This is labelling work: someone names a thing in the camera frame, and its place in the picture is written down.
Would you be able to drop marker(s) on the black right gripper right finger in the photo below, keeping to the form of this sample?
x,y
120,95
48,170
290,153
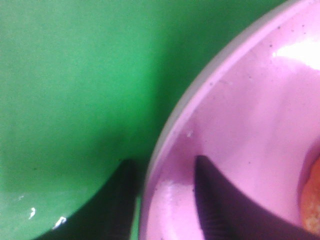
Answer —
x,y
226,213

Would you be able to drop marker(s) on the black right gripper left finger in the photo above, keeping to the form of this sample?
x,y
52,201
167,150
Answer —
x,y
108,215

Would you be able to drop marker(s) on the burger with sesame-free bun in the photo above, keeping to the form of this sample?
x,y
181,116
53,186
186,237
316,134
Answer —
x,y
310,201

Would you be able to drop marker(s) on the pink round plate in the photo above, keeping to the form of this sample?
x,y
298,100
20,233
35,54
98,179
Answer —
x,y
255,112

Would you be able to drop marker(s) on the green table cloth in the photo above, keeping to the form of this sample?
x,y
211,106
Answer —
x,y
85,84

